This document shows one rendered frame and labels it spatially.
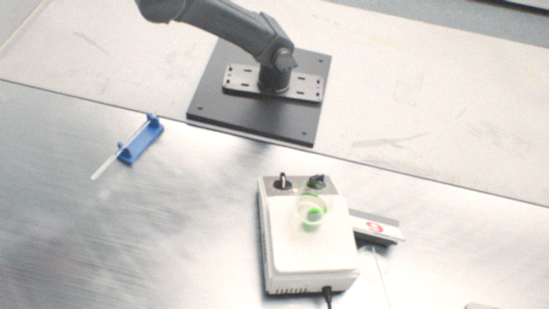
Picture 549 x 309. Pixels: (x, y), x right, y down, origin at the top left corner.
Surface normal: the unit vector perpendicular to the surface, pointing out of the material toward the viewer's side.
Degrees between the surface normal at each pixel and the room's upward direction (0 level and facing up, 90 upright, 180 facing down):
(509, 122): 0
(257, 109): 2
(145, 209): 0
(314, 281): 90
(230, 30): 94
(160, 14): 92
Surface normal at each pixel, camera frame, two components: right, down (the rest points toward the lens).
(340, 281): 0.08, 0.80
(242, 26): 0.48, 0.72
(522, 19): 0.09, -0.60
